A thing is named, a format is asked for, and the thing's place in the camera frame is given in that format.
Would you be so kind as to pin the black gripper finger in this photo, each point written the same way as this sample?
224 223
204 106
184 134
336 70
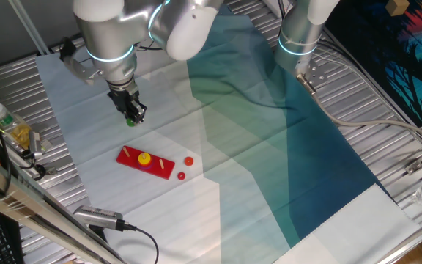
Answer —
127 115
140 113

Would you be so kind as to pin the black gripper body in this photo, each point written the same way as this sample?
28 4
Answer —
125 100

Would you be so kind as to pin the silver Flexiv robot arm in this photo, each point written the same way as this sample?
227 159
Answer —
104 33

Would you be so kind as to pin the red Hanoi board with pegs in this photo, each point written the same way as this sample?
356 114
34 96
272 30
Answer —
128 160

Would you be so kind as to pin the plain wooden block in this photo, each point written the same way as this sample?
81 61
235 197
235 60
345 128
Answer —
397 6

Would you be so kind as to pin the yellow oil bottle white cap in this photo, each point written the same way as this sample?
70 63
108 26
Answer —
17 132

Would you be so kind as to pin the blue green white tablecloth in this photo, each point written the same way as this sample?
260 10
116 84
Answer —
251 154

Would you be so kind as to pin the thin grey metal bar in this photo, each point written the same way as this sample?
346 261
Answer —
28 25

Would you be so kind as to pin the colourful sunset poster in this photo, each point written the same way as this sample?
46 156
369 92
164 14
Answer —
398 55

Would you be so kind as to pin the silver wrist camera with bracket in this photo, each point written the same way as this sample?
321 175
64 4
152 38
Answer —
81 71

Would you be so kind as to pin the grey camera on mount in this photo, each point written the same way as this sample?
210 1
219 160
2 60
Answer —
35 141

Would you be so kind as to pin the silver ribbed camera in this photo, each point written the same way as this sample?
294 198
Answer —
97 216

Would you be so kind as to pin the aluminium frame beam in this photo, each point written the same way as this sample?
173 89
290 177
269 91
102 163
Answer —
13 198

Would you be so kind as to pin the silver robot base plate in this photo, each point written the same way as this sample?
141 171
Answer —
315 73

